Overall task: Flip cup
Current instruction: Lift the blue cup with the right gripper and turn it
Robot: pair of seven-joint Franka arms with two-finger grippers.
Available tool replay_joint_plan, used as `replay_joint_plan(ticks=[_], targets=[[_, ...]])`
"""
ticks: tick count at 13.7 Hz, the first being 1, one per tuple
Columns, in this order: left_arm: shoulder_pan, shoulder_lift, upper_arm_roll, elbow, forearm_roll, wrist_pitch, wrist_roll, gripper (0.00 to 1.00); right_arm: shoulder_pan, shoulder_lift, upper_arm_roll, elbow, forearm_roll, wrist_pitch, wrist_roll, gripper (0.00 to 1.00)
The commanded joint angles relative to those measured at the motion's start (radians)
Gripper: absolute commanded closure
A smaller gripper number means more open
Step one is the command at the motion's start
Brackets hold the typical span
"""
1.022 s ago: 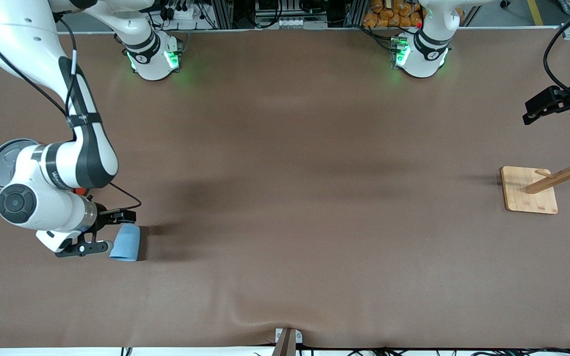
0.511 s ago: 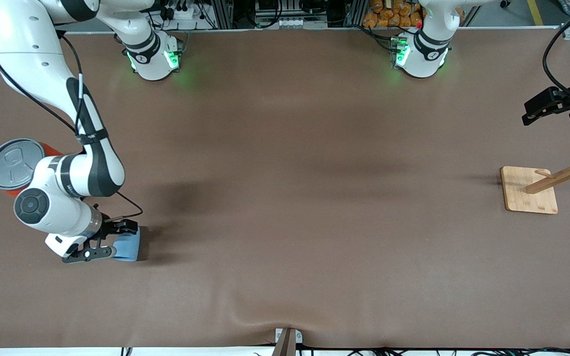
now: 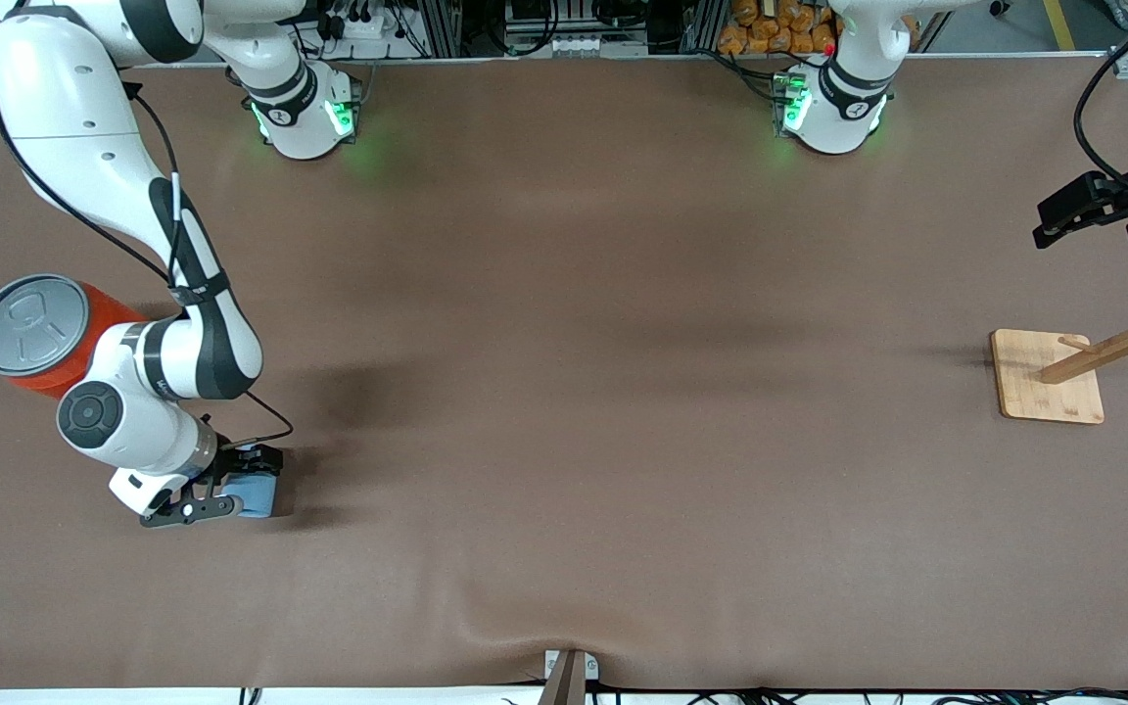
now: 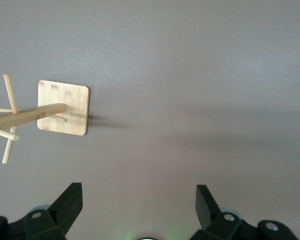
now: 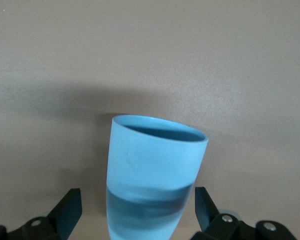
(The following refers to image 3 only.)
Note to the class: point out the metal table edge bracket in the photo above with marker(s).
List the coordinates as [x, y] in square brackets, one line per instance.
[564, 681]

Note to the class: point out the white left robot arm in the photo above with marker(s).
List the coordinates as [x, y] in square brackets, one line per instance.
[843, 108]

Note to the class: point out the orange can with grey lid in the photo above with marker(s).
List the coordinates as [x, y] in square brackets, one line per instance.
[30, 323]

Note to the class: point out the light blue plastic cup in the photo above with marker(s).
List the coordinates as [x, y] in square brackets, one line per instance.
[256, 497]

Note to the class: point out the orange snack packets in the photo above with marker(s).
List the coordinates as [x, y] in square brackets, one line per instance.
[770, 24]

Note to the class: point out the white terminal block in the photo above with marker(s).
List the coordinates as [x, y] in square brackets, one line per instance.
[593, 44]

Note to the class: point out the white power strip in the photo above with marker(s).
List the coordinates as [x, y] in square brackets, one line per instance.
[358, 24]

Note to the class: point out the brown table mat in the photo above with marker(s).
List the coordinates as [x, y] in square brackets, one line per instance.
[564, 441]

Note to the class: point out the aluminium frame post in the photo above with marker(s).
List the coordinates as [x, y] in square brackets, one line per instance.
[442, 24]
[701, 24]

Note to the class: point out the wooden cup tree stand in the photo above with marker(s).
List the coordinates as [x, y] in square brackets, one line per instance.
[1044, 387]

